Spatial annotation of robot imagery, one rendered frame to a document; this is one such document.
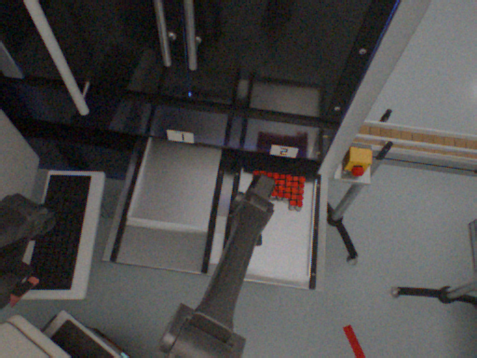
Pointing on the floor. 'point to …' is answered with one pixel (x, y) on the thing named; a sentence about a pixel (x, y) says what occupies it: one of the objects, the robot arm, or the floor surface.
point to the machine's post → (374, 79)
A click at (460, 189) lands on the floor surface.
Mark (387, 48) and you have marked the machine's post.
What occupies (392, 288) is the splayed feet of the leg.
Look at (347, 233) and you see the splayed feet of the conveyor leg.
